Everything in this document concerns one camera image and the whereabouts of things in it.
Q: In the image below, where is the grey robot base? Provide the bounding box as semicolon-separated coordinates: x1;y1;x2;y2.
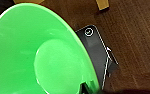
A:
74;24;120;94

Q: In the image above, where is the round base bolt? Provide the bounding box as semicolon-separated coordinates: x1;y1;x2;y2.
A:
84;27;94;37

